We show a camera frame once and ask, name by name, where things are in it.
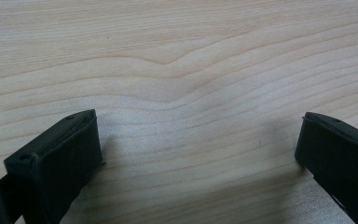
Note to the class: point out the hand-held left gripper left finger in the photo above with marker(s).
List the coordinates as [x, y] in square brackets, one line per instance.
[56, 168]

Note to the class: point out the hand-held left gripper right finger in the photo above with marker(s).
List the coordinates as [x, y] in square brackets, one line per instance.
[341, 161]

